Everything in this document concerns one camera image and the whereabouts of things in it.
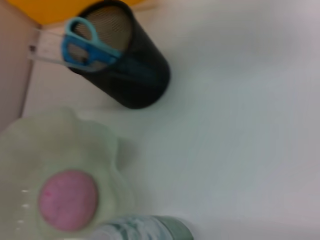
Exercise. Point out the blue scissors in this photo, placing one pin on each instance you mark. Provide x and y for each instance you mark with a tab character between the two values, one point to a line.
100	53

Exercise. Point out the clear water bottle green label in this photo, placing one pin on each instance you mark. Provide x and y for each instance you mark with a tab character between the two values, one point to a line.
145	228

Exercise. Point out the pink peach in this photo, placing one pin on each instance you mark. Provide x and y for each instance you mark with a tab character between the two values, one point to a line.
67	200

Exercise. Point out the clear plastic ruler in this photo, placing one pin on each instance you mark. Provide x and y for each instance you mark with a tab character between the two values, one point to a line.
47	47

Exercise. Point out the black mesh pen holder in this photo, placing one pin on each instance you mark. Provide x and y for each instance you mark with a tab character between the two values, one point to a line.
140	80

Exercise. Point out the green translucent fruit bowl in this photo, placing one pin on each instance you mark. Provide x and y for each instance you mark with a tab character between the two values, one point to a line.
75	145

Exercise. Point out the yellow plastic bin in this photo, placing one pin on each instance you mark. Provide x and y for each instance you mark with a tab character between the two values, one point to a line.
62	10

